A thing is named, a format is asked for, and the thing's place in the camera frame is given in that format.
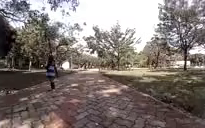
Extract white building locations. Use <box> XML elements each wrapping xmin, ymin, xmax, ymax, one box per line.
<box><xmin>171</xmin><ymin>59</ymin><xmax>193</xmax><ymax>70</ymax></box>

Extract row of trees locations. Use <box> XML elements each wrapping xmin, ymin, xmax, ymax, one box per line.
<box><xmin>5</xmin><ymin>13</ymin><xmax>88</xmax><ymax>71</ymax></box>

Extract tall leafy tree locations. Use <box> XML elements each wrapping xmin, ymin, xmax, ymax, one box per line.
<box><xmin>155</xmin><ymin>0</ymin><xmax>205</xmax><ymax>72</ymax></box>

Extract dark dense tree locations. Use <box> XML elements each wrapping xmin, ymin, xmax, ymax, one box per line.
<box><xmin>0</xmin><ymin>11</ymin><xmax>18</xmax><ymax>60</ymax></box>

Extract overhanging tree branches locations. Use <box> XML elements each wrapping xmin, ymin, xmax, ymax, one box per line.
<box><xmin>0</xmin><ymin>0</ymin><xmax>81</xmax><ymax>22</ymax></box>

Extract shaded grass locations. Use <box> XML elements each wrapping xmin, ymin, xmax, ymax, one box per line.
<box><xmin>0</xmin><ymin>68</ymin><xmax>74</xmax><ymax>98</ymax></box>

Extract red brick path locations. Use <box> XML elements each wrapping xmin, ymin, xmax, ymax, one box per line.
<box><xmin>0</xmin><ymin>69</ymin><xmax>205</xmax><ymax>128</ymax></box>

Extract sunlit grass field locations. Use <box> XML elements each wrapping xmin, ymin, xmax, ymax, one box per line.
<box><xmin>101</xmin><ymin>67</ymin><xmax>205</xmax><ymax>123</ymax></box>

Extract person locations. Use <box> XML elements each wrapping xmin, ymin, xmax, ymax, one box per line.
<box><xmin>45</xmin><ymin>54</ymin><xmax>59</xmax><ymax>91</ymax></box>

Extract wide leafy tree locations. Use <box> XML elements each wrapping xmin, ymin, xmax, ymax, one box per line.
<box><xmin>84</xmin><ymin>21</ymin><xmax>142</xmax><ymax>71</ymax></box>

